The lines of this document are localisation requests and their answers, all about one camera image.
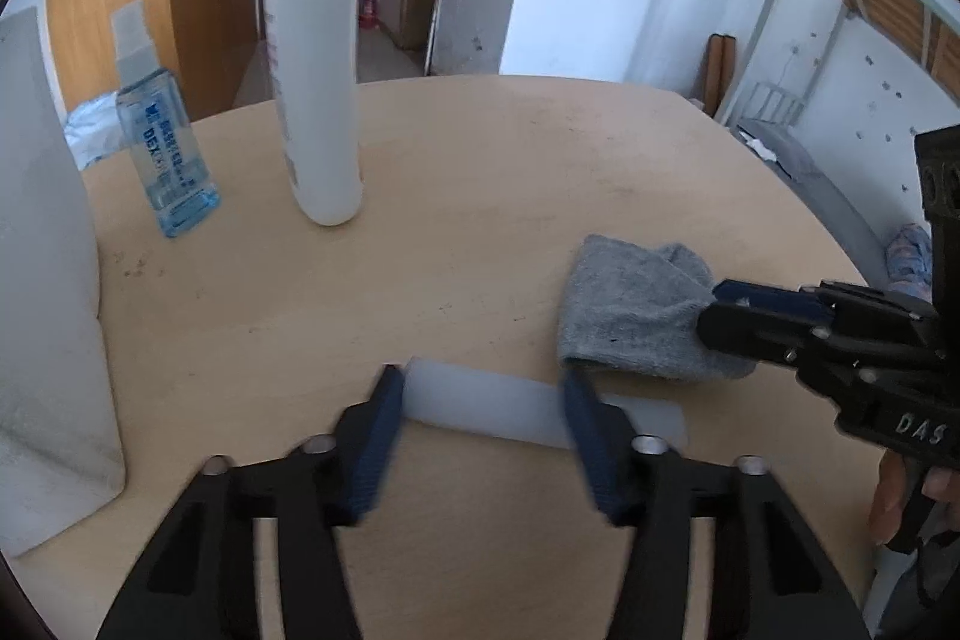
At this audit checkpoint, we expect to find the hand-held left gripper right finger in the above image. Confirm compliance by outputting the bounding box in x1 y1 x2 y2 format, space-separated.
562 370 875 640

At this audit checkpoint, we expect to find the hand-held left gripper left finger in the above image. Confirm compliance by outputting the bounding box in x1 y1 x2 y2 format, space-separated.
96 364 407 640

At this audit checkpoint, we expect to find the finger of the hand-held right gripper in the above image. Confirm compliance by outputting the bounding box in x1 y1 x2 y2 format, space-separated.
696 301 830 378
711 278 833 320

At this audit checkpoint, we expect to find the translucent white plastic strip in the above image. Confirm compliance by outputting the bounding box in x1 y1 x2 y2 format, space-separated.
401 355 687 453

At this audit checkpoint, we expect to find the grey cloth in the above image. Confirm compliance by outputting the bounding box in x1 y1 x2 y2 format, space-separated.
555 233 757 382

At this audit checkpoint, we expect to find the person's right hand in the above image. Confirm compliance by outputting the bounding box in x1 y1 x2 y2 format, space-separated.
868 456 960 547

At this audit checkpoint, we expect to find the colourful patterned cloth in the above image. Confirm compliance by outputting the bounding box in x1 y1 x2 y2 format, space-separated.
885 224 935 304

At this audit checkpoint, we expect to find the wooden board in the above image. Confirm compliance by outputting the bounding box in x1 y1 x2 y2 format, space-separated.
705 34 737 120

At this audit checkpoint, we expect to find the white foam box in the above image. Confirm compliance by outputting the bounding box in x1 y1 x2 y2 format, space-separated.
0 6 127 558

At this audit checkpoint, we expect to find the blue spray bottle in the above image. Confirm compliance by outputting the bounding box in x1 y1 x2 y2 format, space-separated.
111 0 222 238

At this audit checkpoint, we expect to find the white bottle red cap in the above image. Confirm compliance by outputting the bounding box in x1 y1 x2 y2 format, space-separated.
259 0 366 227

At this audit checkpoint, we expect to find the light blue cloth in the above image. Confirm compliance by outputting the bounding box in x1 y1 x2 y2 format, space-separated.
64 91 125 170

